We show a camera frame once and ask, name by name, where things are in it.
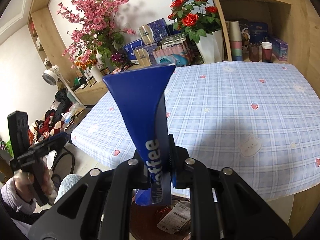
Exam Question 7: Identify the white bottle vase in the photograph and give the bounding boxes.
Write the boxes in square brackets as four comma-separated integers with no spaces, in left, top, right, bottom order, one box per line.
[90,65,102,83]

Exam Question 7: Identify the silver blue gift box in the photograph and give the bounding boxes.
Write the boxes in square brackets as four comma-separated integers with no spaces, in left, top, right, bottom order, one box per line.
[137,18,170,44]
[134,44,160,67]

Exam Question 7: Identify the row of small brown bottles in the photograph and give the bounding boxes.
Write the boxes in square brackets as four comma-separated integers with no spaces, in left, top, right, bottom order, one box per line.
[76,66,112,87]

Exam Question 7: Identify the white printed blister card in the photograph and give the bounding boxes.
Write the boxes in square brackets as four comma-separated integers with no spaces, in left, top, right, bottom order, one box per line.
[157,202,192,233]

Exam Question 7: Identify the stack of pastel paper cups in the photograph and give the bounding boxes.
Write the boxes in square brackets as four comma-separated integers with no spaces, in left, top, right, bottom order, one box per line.
[228,21,244,62]

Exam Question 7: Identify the black printed pack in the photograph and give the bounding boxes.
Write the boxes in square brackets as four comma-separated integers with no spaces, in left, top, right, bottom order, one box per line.
[161,34,187,48]

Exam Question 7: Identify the person's left forearm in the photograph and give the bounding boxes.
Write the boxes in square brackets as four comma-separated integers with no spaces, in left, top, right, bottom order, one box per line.
[0,177,37,217]

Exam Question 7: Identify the blue carton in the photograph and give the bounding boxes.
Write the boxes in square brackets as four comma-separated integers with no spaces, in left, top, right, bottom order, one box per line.
[123,40,143,64]

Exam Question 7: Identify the light blue fluffy cushion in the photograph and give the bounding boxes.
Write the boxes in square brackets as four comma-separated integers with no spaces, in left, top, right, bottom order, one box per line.
[54,174,84,204]

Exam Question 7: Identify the pink blossom arrangement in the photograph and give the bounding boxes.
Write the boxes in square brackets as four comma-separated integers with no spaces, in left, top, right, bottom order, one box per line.
[57,0,137,72]

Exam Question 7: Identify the dark red trash bin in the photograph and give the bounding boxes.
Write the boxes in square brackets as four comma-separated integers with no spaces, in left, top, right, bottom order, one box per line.
[130,195,193,240]

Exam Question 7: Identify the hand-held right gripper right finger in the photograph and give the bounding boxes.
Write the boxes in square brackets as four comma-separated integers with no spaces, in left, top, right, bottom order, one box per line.
[169,134,293,240]

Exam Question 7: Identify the black round frame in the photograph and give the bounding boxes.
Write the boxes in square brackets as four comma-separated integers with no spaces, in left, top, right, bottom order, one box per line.
[51,145,75,178]

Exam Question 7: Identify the red rose plant white pot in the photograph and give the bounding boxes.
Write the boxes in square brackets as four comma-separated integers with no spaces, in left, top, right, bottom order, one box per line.
[167,0,224,64]

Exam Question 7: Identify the red soda can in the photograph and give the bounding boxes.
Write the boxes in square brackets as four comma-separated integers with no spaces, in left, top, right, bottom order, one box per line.
[155,205,175,220]

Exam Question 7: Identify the person's left hand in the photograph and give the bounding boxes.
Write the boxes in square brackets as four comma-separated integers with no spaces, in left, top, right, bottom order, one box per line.
[14,160,57,207]

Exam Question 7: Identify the dark blue cartoon box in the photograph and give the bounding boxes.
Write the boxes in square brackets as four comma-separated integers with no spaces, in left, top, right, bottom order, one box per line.
[239,19,270,48]

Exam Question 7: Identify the gold box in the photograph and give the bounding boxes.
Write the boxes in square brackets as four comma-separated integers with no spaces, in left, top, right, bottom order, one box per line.
[71,106,87,120]

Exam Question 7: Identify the purple flowers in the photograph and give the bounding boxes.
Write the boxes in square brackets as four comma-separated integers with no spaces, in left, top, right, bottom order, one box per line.
[110,51,128,65]

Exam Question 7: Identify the pink teal snack bag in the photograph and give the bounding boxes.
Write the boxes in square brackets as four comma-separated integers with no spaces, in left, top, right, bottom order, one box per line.
[153,41,193,67]

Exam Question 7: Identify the brown cup with white cup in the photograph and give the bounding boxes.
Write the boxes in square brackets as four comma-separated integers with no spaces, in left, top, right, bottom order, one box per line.
[261,42,273,63]

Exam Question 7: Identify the white fan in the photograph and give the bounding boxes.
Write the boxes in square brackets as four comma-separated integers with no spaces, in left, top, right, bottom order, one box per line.
[42,65,83,105]

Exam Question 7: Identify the wooden wall shelves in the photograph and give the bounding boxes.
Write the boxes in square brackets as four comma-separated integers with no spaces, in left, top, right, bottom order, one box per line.
[27,0,75,80]

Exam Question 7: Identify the pile of clothes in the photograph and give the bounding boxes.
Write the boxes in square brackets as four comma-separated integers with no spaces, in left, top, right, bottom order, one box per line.
[30,87,87,140]

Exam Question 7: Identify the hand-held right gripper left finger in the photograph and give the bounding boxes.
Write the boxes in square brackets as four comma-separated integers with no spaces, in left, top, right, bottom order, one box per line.
[24,150,155,240]

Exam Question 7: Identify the brown translucent cup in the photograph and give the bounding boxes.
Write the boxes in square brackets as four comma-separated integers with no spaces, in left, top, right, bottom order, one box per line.
[248,44,260,62]

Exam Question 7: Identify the dark blue coffee box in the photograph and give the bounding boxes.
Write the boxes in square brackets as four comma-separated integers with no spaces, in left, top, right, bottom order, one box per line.
[102,64,177,205]

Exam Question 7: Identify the orange flowers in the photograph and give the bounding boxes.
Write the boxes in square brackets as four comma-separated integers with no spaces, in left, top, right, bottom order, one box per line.
[75,57,98,70]

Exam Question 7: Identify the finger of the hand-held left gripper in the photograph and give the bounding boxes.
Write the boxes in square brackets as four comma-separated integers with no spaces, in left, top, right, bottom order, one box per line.
[27,132,69,156]

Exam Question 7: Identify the purple box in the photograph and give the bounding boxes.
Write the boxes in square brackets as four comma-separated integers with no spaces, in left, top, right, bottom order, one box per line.
[269,36,288,62]

